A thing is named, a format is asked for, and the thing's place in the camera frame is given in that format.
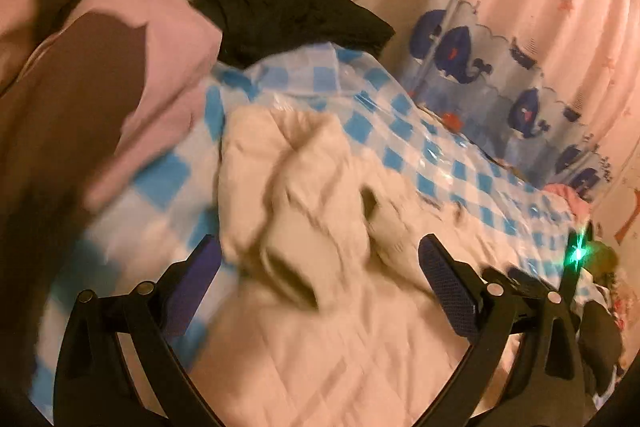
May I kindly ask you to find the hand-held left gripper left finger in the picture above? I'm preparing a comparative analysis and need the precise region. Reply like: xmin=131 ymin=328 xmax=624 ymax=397
xmin=52 ymin=234 xmax=223 ymax=427

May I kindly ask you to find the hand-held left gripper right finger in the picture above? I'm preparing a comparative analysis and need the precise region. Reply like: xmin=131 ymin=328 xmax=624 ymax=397
xmin=417 ymin=234 xmax=598 ymax=427

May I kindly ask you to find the cream quilted jacket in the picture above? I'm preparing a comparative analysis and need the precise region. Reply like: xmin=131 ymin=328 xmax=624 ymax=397
xmin=190 ymin=104 xmax=521 ymax=427

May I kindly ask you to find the pink cloth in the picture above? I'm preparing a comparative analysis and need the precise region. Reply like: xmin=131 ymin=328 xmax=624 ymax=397
xmin=545 ymin=184 xmax=593 ymax=218

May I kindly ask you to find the blue checked plastic sheet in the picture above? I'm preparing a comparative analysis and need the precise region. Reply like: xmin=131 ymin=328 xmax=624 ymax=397
xmin=30 ymin=42 xmax=596 ymax=418

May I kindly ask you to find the pink and brown garment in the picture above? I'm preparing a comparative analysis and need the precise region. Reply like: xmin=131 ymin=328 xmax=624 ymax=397
xmin=0 ymin=0 xmax=223 ymax=258

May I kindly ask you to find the whale print curtain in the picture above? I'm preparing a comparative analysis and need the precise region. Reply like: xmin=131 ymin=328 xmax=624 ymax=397
xmin=395 ymin=0 xmax=640 ymax=202

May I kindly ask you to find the black garment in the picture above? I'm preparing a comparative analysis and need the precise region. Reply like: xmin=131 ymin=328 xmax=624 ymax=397
xmin=192 ymin=0 xmax=396 ymax=70

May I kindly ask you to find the tree wall sticker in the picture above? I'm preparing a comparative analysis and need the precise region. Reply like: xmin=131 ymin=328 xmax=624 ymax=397
xmin=612 ymin=187 xmax=640 ymax=248

